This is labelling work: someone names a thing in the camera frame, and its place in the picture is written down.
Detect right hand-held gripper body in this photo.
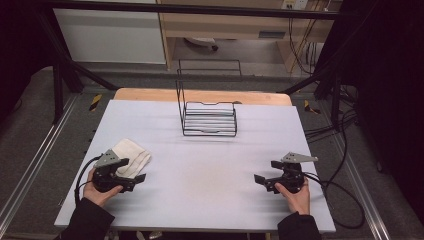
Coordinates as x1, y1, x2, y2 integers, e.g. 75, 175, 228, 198
266, 151, 320, 195

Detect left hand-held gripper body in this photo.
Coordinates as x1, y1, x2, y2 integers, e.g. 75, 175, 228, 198
92, 148, 137, 194

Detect white towel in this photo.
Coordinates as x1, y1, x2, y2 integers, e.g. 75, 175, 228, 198
111, 137, 152, 180

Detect black wire rack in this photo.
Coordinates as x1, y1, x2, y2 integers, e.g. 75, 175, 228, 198
175, 58, 244, 138

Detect person's left hand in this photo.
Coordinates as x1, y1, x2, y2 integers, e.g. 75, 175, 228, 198
82, 167, 125, 207

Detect person's right hand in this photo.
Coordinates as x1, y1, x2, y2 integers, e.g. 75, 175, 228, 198
274, 177, 312, 216

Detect white table cover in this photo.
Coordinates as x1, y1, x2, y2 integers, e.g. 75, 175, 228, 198
53, 99, 337, 234

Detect yellow black floor tape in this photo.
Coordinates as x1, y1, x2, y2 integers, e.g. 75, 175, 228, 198
88, 93, 104, 113
302, 99, 322, 116

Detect wooden table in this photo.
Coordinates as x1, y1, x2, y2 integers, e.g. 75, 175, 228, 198
112, 87, 294, 107

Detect white cabinet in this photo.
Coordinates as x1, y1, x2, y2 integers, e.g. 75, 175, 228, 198
52, 7, 167, 65

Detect black curtain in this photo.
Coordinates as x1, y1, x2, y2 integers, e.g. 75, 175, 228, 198
318, 0, 424, 224
0, 0, 56, 121

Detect white chair base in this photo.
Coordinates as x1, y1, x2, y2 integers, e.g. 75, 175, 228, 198
183, 36, 220, 52

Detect light wooden desk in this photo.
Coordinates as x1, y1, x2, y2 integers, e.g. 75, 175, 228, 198
156, 0, 344, 72

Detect white power strip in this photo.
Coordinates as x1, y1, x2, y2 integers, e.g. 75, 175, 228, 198
280, 0, 310, 11

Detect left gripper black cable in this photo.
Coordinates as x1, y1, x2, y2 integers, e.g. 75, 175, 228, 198
73, 154, 103, 205

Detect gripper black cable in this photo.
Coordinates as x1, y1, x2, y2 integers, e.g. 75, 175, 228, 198
73, 154, 103, 205
302, 171, 367, 230

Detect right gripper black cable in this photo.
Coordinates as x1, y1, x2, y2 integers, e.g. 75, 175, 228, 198
302, 171, 367, 230

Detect black floor cable bundle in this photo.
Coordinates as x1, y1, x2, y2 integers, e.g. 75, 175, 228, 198
304, 83, 360, 143

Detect aluminium floor rail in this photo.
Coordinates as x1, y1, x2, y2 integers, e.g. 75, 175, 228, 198
0, 94, 80, 228
328, 131, 392, 240

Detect black frame leg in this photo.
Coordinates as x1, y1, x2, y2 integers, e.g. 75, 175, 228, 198
35, 9, 118, 125
281, 49, 346, 133

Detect hanging desk cables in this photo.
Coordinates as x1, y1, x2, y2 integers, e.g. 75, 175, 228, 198
287, 14, 323, 77

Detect black frame crossbar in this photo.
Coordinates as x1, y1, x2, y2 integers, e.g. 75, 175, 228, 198
36, 0, 342, 21

